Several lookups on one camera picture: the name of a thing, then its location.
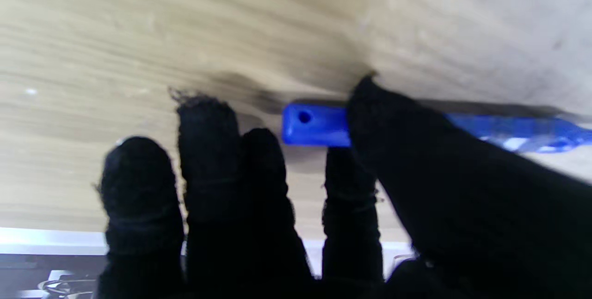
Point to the blue toothbrush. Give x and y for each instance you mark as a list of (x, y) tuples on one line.
[(319, 125)]

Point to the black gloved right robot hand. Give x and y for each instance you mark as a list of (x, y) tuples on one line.
[(462, 206)]

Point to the black gas stove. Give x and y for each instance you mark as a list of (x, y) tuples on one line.
[(51, 276)]

